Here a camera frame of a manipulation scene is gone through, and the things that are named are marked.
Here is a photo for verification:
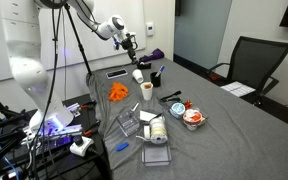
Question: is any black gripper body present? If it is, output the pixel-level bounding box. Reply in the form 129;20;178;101
123;39;138;54

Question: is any white paper cup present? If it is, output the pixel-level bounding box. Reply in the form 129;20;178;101
132;68;145;84
140;81;154;101

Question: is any black pen cup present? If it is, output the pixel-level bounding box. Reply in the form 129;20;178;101
149;71;162;88

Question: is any purple folded umbrella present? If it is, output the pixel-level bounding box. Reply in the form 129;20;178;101
137;48;165;64

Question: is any white framed tablet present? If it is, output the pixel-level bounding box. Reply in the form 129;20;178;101
105;68;129;80

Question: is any blue capped pen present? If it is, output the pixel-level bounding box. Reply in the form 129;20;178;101
154;64;166;78

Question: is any orange cloth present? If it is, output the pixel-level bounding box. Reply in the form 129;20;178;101
108;81;130;102

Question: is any white marker black cap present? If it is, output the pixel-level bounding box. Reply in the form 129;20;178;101
131;102;141;113

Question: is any black slim tool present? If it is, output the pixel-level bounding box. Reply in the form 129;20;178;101
159;90;183;103

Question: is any white card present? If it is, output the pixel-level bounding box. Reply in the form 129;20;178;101
139;110;158;123

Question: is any blue round tin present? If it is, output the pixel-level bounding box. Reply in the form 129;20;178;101
168;101;187;120

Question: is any orange clamp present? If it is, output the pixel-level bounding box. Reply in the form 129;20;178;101
82;120;101;137
79;99;98;111

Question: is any red ribbon bow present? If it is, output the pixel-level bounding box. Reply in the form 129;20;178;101
183;99;194;110

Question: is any white tape roll stack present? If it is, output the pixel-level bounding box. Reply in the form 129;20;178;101
143;115;169;145

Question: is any red white round tin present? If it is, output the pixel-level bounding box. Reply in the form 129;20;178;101
182;108;204;131

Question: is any small blue plastic stick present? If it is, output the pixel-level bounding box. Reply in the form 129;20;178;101
115;142;130;152

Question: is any clear tray with tins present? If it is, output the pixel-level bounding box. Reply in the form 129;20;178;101
157;96;209;132

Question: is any clear plastic tray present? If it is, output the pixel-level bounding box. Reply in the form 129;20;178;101
140;113;173;167

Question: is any white controller black knob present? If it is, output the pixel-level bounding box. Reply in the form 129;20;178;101
69;134;95;158

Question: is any white printed paper sheet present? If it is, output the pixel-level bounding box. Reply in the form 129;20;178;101
219;80;256;98

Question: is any black mesh office chair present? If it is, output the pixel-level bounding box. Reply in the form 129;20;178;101
206;35;288;107

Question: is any black robot stand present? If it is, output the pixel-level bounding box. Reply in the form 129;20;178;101
0;83;113;180

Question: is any grey table cloth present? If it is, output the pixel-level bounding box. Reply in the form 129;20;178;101
87;57;288;180

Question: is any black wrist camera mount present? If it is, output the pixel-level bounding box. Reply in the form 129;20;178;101
118;31;138;43

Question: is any white wall thermostat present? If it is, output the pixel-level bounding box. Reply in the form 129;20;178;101
145;21;155;37

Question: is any black camera tripod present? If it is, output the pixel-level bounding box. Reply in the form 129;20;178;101
63;3;95;84

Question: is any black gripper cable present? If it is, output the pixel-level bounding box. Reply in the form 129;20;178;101
30;0;100;168

